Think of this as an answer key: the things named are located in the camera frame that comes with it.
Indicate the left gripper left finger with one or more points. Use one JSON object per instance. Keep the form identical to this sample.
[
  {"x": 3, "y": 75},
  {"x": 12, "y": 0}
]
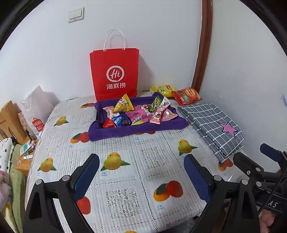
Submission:
[{"x": 83, "y": 176}]

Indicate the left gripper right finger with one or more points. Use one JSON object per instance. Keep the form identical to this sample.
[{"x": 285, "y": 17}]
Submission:
[{"x": 199, "y": 176}]

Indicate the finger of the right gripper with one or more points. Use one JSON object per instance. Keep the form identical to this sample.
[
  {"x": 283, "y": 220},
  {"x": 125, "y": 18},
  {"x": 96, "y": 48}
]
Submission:
[
  {"x": 272, "y": 153},
  {"x": 246, "y": 165}
]

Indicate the blue chocolate cookie packet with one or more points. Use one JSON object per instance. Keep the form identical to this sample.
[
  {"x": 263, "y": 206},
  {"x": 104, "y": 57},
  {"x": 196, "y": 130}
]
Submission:
[{"x": 121, "y": 120}]

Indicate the long pink white snack bar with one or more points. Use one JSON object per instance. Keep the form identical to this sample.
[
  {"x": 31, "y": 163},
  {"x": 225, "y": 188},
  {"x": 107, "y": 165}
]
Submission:
[{"x": 156, "y": 118}]

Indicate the yellow triangular snack packet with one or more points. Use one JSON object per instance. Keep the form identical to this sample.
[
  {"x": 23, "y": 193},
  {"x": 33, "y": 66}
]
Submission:
[{"x": 123, "y": 105}]

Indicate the lychee jelly packet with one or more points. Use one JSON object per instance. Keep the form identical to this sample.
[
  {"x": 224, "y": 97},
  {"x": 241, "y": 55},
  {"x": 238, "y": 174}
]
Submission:
[{"x": 164, "y": 104}]

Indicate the green triangular snack packet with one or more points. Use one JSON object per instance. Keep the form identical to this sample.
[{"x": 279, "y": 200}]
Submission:
[{"x": 155, "y": 104}]

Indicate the pink peach candy packet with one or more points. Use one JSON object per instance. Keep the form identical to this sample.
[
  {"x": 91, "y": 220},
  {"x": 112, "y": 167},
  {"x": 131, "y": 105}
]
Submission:
[{"x": 168, "y": 115}]

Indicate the person right hand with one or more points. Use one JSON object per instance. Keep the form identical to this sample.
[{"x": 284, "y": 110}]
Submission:
[{"x": 272, "y": 222}]

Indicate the grey checked folded cloth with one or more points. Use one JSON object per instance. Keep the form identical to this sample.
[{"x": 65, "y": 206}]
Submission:
[{"x": 222, "y": 135}]

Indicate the purple fabric tray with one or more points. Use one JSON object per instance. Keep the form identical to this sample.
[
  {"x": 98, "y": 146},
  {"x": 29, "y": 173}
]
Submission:
[{"x": 97, "y": 132}]

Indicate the fruit print table cover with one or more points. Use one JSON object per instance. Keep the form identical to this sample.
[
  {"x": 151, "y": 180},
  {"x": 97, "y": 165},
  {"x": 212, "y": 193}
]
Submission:
[{"x": 151, "y": 193}]

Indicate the red candy packet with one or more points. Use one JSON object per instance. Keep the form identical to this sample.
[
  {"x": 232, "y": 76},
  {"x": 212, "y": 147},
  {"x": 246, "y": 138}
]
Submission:
[{"x": 109, "y": 123}]

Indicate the white pink small packet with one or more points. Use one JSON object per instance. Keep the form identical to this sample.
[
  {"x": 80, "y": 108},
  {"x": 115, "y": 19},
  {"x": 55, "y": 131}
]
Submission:
[{"x": 109, "y": 112}]

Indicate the large pink snack packet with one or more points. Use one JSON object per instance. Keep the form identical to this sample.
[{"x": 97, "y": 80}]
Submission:
[{"x": 139, "y": 115}]

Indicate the orange red chips bag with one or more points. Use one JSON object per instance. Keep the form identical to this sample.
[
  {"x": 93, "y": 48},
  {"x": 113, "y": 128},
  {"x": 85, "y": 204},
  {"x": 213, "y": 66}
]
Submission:
[{"x": 186, "y": 96}]

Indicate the wooden chair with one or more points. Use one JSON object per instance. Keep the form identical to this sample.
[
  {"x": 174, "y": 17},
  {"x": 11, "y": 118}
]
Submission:
[{"x": 10, "y": 125}]

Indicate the yellow chips bag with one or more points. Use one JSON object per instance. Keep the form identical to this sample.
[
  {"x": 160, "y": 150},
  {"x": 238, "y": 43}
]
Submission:
[{"x": 166, "y": 90}]

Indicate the red paper shopping bag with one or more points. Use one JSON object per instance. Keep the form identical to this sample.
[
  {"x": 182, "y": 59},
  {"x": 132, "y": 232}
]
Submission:
[{"x": 114, "y": 71}]

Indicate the brown wooden door frame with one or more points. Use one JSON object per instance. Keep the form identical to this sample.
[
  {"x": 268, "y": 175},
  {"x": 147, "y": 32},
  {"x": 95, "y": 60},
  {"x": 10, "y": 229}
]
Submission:
[{"x": 204, "y": 44}]

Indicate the white wall switch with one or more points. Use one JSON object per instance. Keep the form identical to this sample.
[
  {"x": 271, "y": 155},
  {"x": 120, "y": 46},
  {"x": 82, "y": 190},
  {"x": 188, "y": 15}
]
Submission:
[{"x": 76, "y": 15}]

